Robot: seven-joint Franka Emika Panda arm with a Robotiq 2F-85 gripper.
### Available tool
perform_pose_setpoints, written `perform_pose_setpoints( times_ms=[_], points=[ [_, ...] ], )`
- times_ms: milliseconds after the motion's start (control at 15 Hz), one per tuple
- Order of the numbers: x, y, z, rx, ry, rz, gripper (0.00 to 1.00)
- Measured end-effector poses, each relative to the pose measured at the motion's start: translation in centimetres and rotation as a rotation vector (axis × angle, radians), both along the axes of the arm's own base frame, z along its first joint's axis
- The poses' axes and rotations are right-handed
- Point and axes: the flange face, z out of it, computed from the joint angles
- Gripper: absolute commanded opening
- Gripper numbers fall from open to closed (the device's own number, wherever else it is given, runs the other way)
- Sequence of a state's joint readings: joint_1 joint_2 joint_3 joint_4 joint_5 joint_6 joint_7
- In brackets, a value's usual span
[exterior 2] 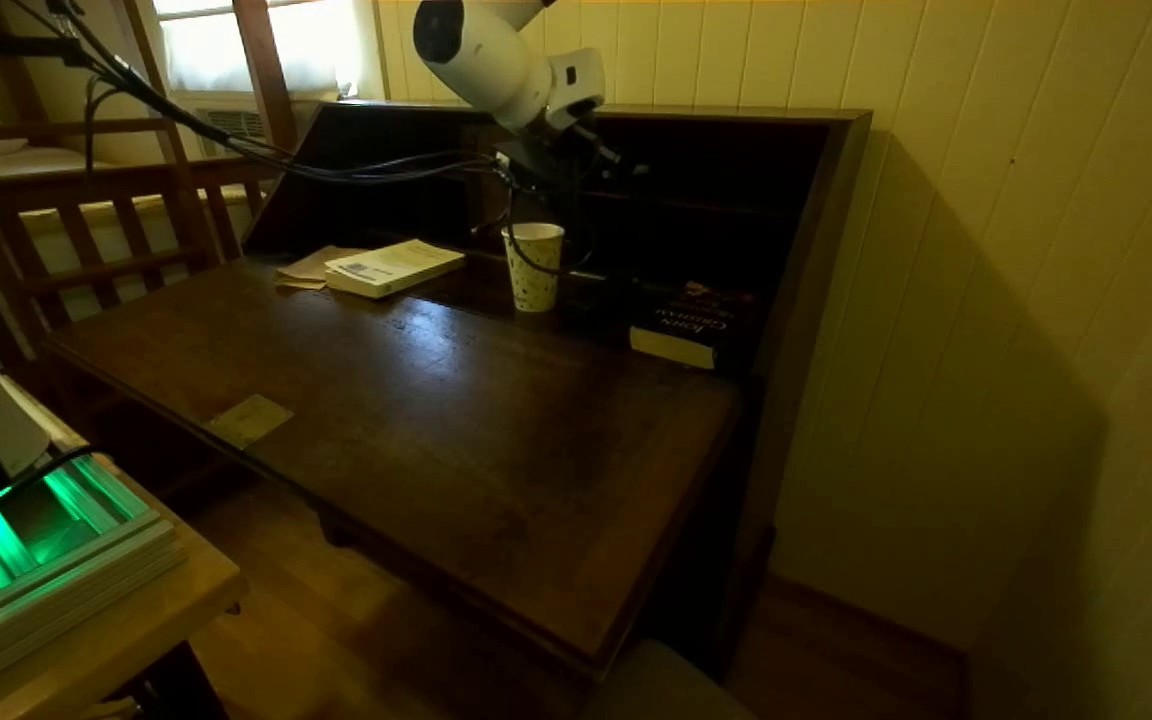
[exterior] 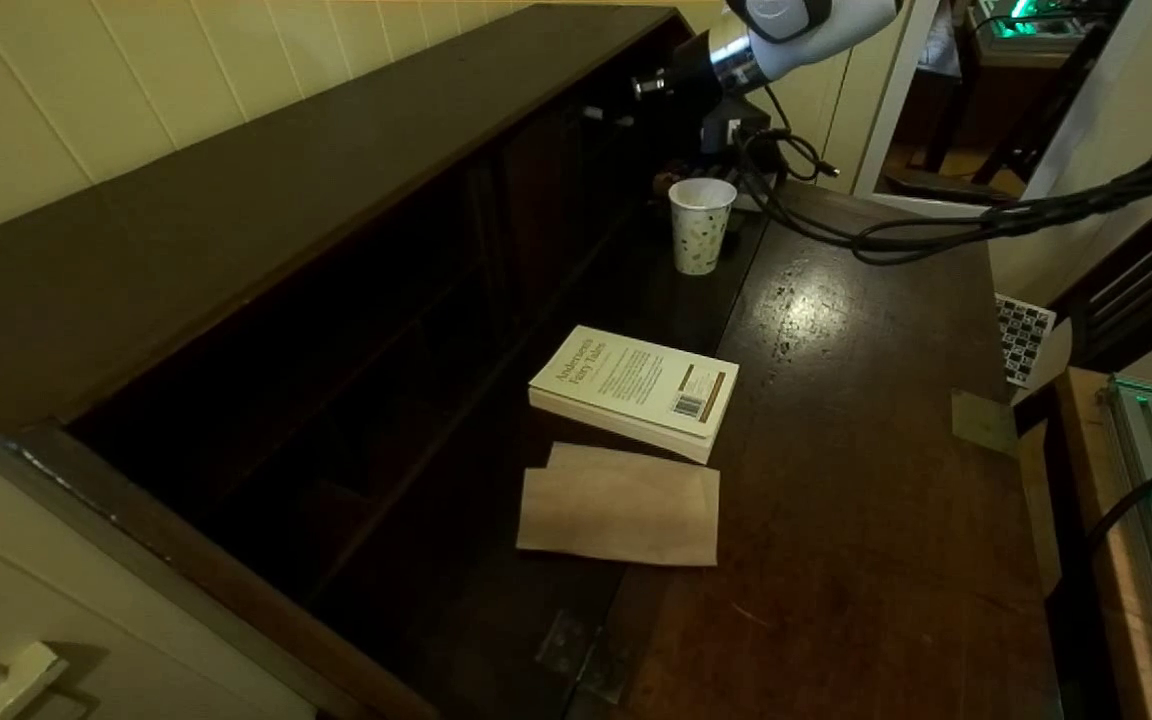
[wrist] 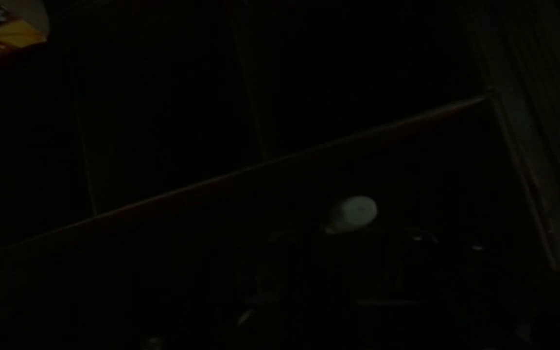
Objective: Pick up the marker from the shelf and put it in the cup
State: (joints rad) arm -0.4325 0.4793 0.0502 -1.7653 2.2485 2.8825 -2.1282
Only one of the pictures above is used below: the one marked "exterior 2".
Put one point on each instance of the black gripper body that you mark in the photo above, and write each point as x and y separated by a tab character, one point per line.
559	150

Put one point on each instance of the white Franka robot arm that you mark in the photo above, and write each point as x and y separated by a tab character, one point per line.
490	53

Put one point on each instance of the white dotted paper cup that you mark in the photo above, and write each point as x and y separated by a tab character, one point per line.
538	273

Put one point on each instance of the white paperback book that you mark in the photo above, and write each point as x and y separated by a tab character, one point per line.
396	267

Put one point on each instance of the dark hardcover book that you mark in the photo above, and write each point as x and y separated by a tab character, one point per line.
691	325

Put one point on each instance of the white window curtain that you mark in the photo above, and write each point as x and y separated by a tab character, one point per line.
322	41

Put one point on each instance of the thin beige paper booklet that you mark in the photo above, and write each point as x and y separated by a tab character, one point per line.
296	269

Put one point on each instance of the dark wooden secretary desk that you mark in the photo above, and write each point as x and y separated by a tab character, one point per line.
468	441

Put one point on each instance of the small beige paper note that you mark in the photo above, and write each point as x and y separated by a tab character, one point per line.
248	421

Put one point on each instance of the wooden chair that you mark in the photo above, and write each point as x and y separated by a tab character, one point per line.
83	202

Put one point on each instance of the green lit electronic box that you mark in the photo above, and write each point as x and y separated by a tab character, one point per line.
31	545

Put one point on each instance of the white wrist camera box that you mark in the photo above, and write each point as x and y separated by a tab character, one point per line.
578	83

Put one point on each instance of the wooden ladder post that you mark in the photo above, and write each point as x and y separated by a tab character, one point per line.
262	66

